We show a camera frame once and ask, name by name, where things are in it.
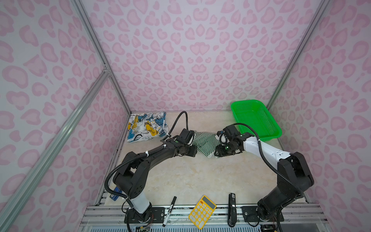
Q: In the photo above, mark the green white striped garment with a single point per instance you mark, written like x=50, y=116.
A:
x=206, y=143

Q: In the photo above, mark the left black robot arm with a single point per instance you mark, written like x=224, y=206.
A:
x=128, y=179

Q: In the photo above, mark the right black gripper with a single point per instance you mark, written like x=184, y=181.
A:
x=221, y=151

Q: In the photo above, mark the colourful printed white shirt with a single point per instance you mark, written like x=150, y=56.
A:
x=147, y=126

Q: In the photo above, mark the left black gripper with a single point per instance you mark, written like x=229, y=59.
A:
x=194, y=151

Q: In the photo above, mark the yellow calculator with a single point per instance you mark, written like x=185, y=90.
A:
x=202, y=211

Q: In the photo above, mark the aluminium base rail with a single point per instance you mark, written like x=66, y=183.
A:
x=298, y=217

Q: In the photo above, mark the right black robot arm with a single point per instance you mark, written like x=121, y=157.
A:
x=293, y=174

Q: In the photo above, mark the black marker pen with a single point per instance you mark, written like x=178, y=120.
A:
x=169, y=212

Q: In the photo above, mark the black stapler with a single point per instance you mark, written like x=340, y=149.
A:
x=232, y=211

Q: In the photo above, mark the green plastic basket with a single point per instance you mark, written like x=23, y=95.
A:
x=255, y=114

